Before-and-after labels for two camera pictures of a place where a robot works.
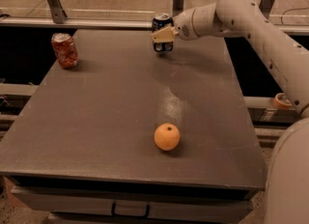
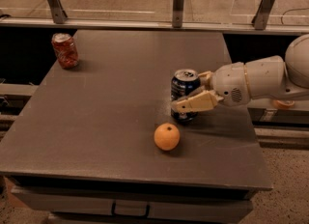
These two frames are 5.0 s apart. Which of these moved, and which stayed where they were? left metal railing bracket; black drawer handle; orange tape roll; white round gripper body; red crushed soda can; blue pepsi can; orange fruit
Moved: blue pepsi can; white round gripper body
Stayed: black drawer handle; orange tape roll; orange fruit; left metal railing bracket; red crushed soda can
